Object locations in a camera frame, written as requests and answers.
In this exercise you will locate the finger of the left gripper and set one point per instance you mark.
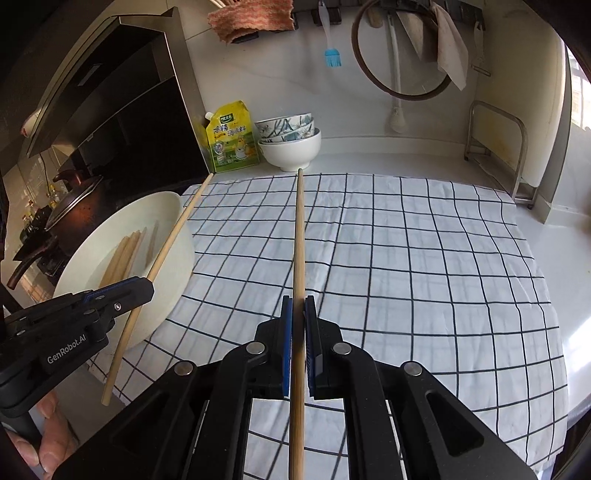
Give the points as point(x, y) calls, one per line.
point(119, 298)

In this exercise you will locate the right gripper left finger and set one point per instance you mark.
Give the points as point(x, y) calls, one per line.
point(258, 369)

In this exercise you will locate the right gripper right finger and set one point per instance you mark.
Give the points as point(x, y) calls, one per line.
point(339, 370)

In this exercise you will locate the person left hand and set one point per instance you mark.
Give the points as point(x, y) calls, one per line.
point(58, 442)

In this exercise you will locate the bundle chopstick one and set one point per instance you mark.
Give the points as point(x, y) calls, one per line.
point(106, 278)

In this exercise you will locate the bundle chopstick two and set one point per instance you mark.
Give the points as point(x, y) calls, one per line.
point(117, 274)

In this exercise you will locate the bundle chopstick five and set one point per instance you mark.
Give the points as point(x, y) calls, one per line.
point(296, 449)

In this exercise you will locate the dark red pot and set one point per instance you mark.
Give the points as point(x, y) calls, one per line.
point(74, 218)

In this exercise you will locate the large white basin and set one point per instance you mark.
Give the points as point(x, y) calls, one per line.
point(86, 267)

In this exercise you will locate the white black checked cloth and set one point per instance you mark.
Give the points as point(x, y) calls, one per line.
point(411, 269)

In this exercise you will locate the black range hood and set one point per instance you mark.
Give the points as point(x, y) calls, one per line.
point(128, 103)

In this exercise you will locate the yellow detergent refill pouch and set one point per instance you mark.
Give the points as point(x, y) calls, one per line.
point(230, 138)

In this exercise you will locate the white ceramic bowl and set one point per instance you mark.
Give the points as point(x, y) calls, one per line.
point(292, 155)

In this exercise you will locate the patterned bowl middle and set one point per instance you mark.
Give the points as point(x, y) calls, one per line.
point(307, 131)

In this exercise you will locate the patterned bowl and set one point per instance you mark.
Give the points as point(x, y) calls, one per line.
point(284, 124)
point(307, 131)

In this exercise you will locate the patterned bowl top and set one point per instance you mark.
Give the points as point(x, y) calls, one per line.
point(284, 124)

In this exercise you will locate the metal rack stand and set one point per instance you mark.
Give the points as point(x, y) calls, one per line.
point(497, 142)

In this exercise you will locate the orange hanging dishcloth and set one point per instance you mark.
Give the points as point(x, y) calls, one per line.
point(251, 16)

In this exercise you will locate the blue silicone brush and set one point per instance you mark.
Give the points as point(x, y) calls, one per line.
point(332, 55)

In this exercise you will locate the hanging white rag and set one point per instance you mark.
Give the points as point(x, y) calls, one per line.
point(452, 53)

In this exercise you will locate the white cutting board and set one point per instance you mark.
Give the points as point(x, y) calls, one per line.
point(526, 60)

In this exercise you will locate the brown round hoop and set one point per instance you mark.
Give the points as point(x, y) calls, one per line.
point(421, 8)

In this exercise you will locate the white wall pipe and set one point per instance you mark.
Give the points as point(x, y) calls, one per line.
point(397, 121)

